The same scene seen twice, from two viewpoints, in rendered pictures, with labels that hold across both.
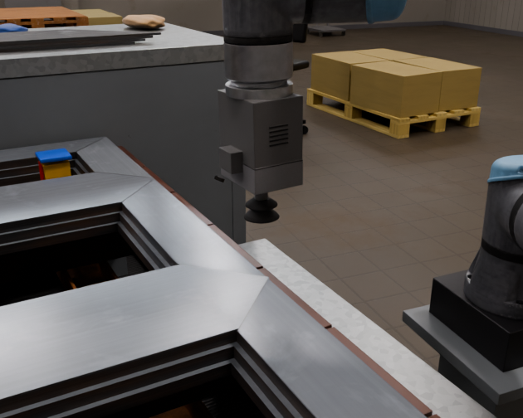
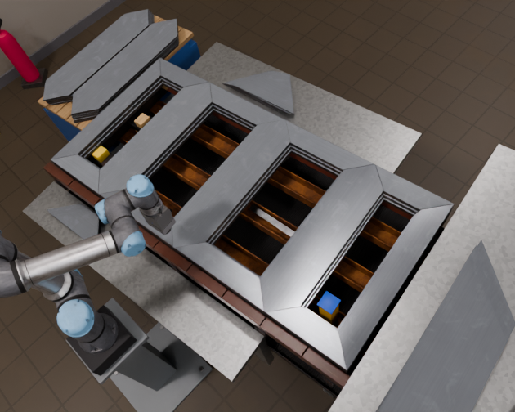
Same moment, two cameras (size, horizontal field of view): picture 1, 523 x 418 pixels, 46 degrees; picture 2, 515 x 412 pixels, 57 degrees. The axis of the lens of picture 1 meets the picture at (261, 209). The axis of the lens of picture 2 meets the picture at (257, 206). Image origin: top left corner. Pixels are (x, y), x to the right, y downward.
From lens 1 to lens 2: 2.05 m
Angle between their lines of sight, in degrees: 98
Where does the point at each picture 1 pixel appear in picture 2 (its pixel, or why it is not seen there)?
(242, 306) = (175, 229)
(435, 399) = (132, 285)
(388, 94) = not seen: outside the picture
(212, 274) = (191, 240)
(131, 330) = (199, 206)
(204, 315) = (183, 220)
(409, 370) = (141, 297)
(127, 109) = not seen: hidden behind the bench
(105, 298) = (216, 215)
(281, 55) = not seen: hidden behind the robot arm
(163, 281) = (204, 230)
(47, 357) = (212, 189)
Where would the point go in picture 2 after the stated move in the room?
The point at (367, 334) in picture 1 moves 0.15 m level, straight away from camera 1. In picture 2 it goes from (159, 311) to (163, 348)
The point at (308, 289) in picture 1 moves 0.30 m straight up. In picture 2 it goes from (191, 335) to (168, 311)
